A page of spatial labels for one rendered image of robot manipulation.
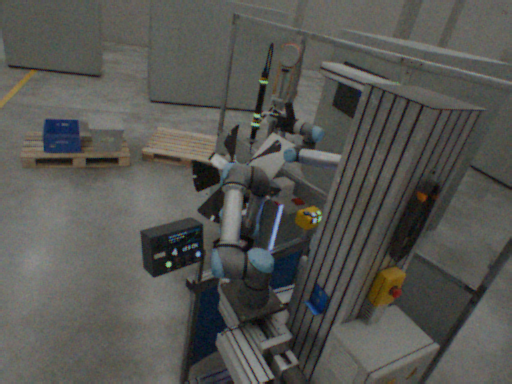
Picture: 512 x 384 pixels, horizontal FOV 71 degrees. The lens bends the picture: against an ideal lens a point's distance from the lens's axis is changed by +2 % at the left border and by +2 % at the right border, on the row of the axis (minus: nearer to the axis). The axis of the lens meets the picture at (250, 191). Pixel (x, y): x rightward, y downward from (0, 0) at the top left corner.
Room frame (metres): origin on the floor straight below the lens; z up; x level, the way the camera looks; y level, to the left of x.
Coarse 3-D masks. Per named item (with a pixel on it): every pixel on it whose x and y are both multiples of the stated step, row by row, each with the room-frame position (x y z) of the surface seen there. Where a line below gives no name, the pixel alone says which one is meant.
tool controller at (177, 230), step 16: (176, 224) 1.32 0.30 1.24; (192, 224) 1.32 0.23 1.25; (144, 240) 1.20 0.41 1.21; (160, 240) 1.19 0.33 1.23; (176, 240) 1.23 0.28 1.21; (192, 240) 1.29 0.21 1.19; (144, 256) 1.20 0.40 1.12; (160, 256) 1.17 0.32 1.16; (192, 256) 1.27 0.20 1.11; (160, 272) 1.15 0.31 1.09
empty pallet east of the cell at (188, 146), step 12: (156, 132) 5.08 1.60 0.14; (168, 132) 5.18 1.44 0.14; (180, 132) 5.29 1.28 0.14; (192, 132) 5.38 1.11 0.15; (156, 144) 4.64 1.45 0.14; (168, 144) 4.72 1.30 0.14; (180, 144) 4.81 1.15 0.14; (192, 144) 4.90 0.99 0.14; (204, 144) 5.01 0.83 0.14; (144, 156) 4.35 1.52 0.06; (180, 156) 4.40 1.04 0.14; (192, 156) 4.48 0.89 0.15; (204, 156) 4.57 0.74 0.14
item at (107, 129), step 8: (88, 112) 4.48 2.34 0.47; (88, 120) 4.20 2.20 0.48; (96, 120) 4.27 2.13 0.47; (104, 120) 4.32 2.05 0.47; (112, 120) 4.38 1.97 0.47; (120, 120) 4.43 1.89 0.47; (96, 128) 4.01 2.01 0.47; (104, 128) 4.06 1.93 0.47; (112, 128) 4.11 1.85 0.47; (120, 128) 4.16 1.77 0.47; (96, 136) 4.01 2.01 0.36; (104, 136) 4.05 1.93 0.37; (112, 136) 4.10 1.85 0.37; (120, 136) 4.14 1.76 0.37; (96, 144) 4.02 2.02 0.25; (104, 144) 4.06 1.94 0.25; (112, 144) 4.11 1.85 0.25; (120, 144) 4.15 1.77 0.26
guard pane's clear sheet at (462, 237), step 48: (240, 48) 3.34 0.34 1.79; (336, 48) 2.61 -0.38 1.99; (240, 96) 3.27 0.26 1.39; (336, 96) 2.53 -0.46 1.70; (480, 96) 1.93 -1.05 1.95; (336, 144) 2.45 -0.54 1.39; (480, 144) 1.85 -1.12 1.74; (480, 192) 1.78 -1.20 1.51; (432, 240) 1.84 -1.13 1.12; (480, 240) 1.70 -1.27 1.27
